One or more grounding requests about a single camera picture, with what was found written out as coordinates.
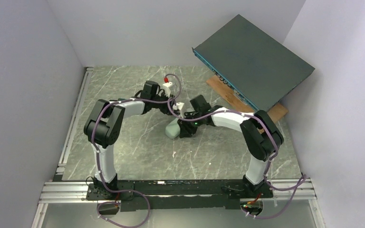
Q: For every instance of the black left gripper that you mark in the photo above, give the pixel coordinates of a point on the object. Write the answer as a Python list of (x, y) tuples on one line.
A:
[(166, 105)]

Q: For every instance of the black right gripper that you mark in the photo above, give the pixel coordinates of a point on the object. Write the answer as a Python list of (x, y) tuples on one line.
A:
[(185, 126)]

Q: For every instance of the mint green umbrella case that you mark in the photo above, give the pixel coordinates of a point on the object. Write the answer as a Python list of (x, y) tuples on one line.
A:
[(172, 130)]

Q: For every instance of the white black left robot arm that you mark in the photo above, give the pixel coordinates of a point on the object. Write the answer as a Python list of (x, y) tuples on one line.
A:
[(105, 121)]

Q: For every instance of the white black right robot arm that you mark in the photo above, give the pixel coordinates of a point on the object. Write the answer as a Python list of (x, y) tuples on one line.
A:
[(260, 133)]

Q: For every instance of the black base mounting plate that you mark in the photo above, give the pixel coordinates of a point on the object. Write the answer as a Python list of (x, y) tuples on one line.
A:
[(179, 194)]

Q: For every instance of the brown wooden board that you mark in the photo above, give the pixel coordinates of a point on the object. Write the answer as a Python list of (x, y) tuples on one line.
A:
[(277, 112)]

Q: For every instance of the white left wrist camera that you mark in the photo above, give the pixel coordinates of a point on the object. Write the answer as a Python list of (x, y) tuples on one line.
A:
[(166, 87)]

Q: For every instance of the dark grey network switch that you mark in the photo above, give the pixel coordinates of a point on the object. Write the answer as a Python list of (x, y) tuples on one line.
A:
[(259, 69)]

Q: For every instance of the aluminium left side rail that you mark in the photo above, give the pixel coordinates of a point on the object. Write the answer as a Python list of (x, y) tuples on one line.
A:
[(74, 122)]

